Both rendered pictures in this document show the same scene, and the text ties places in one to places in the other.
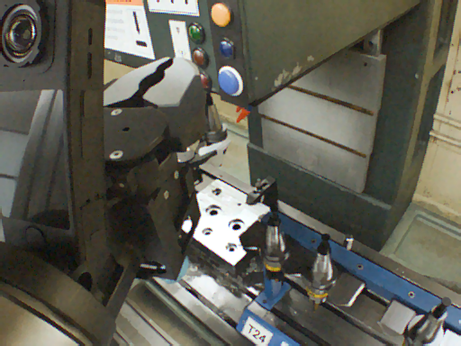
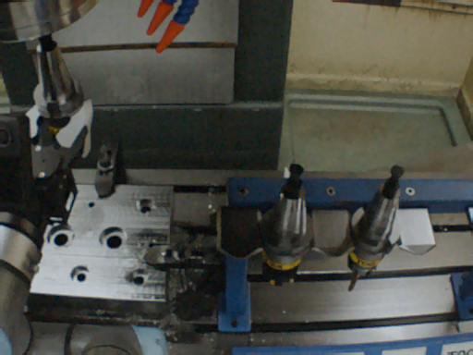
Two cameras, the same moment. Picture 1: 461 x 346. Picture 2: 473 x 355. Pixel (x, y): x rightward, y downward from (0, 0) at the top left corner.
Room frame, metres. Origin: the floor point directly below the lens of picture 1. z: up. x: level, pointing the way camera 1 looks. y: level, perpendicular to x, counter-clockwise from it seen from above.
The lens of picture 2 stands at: (0.25, 0.25, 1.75)
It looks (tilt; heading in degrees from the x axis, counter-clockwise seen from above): 50 degrees down; 310
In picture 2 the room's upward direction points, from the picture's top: 2 degrees clockwise
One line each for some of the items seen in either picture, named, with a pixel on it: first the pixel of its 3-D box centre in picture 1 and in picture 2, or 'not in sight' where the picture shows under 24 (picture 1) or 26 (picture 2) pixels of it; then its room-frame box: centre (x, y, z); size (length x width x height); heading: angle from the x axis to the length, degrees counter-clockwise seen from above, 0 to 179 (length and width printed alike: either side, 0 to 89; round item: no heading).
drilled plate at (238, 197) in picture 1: (225, 222); (88, 244); (0.76, 0.04, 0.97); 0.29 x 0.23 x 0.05; 42
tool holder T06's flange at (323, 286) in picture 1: (320, 275); (374, 231); (0.36, -0.14, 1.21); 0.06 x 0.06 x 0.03
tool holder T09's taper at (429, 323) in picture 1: (431, 323); not in sight; (0.20, -0.29, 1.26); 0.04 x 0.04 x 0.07
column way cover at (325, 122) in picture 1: (311, 111); (124, 10); (1.03, -0.31, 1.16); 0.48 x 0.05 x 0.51; 42
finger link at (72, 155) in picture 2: (198, 157); (63, 153); (0.67, 0.07, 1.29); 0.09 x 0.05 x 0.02; 110
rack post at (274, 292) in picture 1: (272, 264); (236, 263); (0.52, -0.07, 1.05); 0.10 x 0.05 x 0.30; 132
